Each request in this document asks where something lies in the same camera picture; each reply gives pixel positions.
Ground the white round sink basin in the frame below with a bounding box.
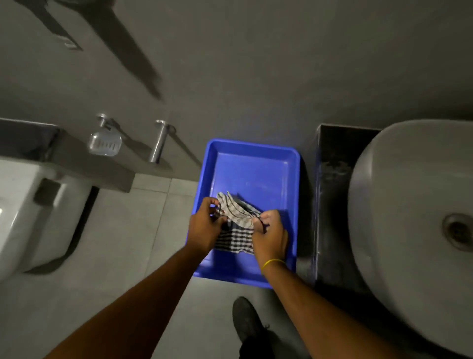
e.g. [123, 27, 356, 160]
[347, 119, 473, 358]

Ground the person's black shoe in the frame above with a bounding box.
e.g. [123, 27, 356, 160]
[232, 297, 271, 345]

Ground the white toilet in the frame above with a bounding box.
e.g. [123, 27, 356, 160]
[0, 155, 94, 282]

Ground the metal sink drain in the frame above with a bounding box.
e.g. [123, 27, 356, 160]
[442, 213, 473, 253]

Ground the checkered grey cloth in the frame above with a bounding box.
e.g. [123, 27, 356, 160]
[211, 191, 270, 256]

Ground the person's left forearm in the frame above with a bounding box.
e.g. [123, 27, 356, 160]
[44, 244, 212, 359]

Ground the chrome toilet paper holder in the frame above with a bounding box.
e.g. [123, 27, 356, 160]
[148, 119, 177, 164]

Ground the person's right hand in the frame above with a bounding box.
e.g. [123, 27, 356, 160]
[251, 209, 289, 266]

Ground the chrome bidet sprayer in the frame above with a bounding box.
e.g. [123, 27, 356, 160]
[87, 113, 123, 157]

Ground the black sink counter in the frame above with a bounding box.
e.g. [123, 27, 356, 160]
[310, 124, 473, 359]

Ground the person's right forearm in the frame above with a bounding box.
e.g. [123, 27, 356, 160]
[262, 261, 403, 359]

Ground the person's left hand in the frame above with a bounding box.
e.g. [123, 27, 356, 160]
[188, 197, 228, 256]

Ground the blue plastic tub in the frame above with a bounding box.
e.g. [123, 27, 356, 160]
[184, 138, 301, 289]

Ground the person's black trouser leg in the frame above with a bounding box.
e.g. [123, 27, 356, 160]
[238, 328, 283, 359]

